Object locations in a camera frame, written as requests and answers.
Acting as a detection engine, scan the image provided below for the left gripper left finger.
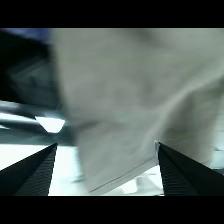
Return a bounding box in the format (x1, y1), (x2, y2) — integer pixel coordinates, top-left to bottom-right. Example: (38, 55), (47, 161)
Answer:
(0, 142), (58, 197)

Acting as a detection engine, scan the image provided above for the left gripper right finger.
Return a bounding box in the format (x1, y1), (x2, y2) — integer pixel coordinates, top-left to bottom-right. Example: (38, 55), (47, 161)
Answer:
(157, 141), (224, 197)

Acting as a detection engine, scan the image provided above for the grey garment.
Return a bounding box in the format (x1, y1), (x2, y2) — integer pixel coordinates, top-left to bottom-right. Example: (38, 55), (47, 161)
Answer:
(49, 27), (224, 196)

